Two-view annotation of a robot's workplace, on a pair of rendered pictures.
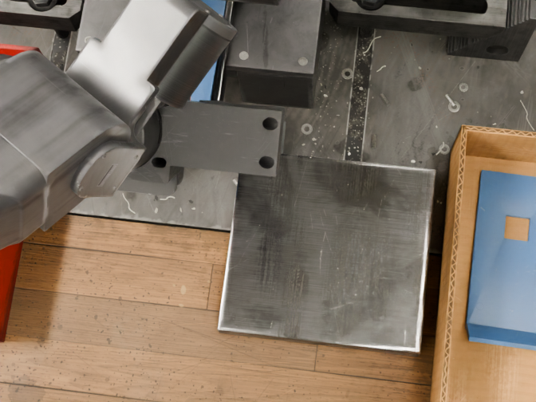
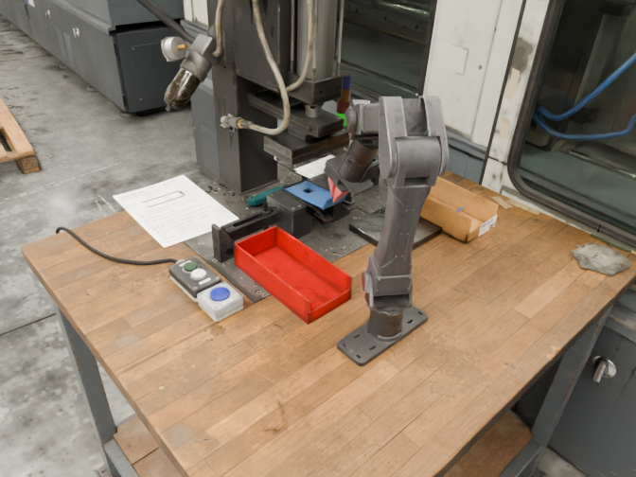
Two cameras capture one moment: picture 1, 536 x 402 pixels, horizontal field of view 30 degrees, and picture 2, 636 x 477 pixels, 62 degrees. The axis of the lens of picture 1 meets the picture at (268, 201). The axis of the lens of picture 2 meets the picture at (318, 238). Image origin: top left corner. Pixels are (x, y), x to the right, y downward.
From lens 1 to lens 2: 1.04 m
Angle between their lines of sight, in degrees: 49
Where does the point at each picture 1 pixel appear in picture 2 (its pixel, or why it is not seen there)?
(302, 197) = (376, 221)
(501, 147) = not seen: hidden behind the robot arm
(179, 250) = (362, 254)
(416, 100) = (369, 201)
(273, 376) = (421, 257)
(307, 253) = not seen: hidden behind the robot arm
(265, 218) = (374, 230)
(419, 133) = (379, 204)
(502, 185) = not seen: hidden behind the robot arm
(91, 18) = (287, 205)
